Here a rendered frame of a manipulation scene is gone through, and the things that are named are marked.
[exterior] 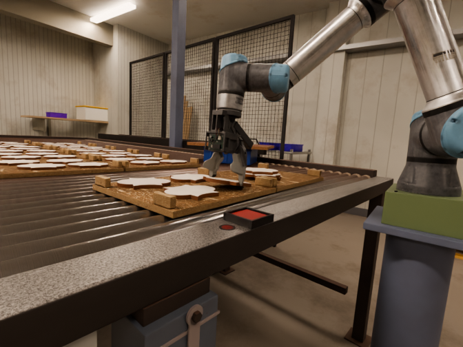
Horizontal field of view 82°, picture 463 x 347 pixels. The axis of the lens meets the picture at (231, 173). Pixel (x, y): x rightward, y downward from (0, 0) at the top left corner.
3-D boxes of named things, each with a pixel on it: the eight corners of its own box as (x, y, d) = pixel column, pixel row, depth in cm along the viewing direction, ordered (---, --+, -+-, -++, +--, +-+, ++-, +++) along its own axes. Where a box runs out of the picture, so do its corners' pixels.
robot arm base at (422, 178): (454, 191, 80) (458, 158, 79) (467, 199, 67) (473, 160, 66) (395, 186, 87) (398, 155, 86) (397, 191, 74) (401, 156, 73)
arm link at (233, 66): (248, 51, 70) (217, 51, 72) (243, 93, 71) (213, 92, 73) (253, 62, 78) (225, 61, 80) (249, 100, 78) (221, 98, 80)
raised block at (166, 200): (176, 208, 55) (176, 195, 54) (169, 210, 53) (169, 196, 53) (158, 202, 58) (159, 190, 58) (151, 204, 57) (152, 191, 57)
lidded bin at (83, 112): (98, 121, 589) (98, 108, 585) (109, 121, 566) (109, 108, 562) (75, 119, 549) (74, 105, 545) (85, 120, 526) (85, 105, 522)
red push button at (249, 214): (268, 221, 56) (269, 215, 56) (251, 227, 52) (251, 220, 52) (246, 215, 60) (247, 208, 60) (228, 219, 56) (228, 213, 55)
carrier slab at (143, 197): (275, 192, 85) (276, 187, 84) (173, 219, 53) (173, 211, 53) (198, 177, 106) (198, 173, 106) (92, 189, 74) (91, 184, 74)
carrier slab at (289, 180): (323, 180, 117) (324, 176, 117) (277, 192, 85) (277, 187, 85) (257, 171, 139) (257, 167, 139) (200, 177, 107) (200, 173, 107)
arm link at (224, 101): (228, 100, 81) (251, 98, 76) (227, 115, 81) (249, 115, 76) (211, 93, 75) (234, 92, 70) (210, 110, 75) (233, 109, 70)
